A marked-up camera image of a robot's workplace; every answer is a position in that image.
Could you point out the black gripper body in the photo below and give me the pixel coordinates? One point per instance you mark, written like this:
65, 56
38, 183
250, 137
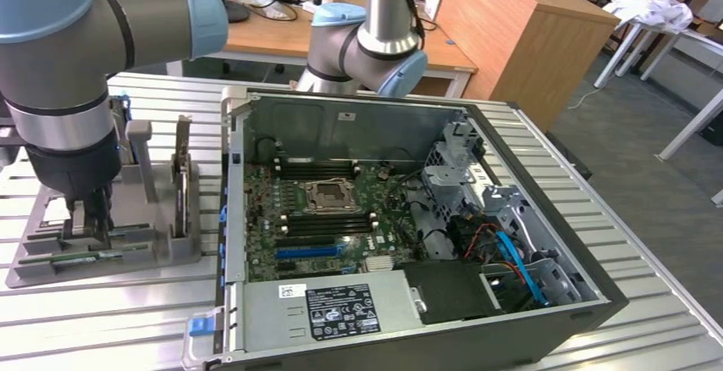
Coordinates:
73, 172

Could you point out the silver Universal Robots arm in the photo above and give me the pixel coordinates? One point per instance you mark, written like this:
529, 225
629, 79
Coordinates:
61, 49

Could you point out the green RAM stick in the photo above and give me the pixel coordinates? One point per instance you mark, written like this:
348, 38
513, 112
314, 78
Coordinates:
84, 256

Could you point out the black RAM slot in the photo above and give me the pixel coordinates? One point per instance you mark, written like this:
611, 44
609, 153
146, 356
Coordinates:
316, 165
329, 226
327, 217
328, 222
317, 170
331, 231
316, 160
318, 175

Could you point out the grey parts rack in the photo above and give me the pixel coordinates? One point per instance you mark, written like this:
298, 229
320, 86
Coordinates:
169, 256

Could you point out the upright disk drive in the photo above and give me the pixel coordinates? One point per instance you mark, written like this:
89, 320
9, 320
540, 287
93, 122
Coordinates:
125, 112

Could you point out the upright graphics card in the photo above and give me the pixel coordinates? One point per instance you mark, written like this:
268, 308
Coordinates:
181, 163

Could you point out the green motherboard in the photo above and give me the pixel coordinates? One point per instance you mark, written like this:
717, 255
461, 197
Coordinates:
265, 256

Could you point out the blue case latch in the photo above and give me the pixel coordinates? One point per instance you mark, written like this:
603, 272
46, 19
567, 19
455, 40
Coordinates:
198, 328

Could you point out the black expansion slot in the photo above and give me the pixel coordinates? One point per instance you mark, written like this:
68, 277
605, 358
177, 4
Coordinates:
301, 241

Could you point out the blue expansion slot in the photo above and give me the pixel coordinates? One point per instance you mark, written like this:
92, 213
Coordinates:
306, 252

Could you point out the silver power supply unit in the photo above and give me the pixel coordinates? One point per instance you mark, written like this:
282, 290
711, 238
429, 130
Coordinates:
270, 320

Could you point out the CPU socket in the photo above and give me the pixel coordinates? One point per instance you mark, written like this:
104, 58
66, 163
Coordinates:
327, 197

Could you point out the wooden desk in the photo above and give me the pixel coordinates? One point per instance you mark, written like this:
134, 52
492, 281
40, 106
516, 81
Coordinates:
270, 36

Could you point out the black monitor base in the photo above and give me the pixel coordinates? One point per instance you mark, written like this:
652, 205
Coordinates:
237, 10

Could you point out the silver chipset heat sink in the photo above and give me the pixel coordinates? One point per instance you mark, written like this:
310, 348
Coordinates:
379, 264

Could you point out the white power strip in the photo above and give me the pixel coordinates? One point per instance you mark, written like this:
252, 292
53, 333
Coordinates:
318, 2

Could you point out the metal disk bay cage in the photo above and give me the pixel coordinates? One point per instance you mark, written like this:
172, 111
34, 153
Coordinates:
445, 176

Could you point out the black fan shroud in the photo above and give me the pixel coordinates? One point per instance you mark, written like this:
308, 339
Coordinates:
445, 290

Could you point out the open black PC case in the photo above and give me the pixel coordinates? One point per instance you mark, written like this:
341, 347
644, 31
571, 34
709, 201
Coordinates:
564, 239

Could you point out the wooden cabinet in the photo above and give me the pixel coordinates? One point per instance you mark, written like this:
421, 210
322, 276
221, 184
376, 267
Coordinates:
508, 49

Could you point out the white metal table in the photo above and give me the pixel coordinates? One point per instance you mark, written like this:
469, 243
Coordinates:
649, 45
691, 125

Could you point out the crumpled white cloth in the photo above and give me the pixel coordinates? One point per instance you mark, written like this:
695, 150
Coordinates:
655, 9

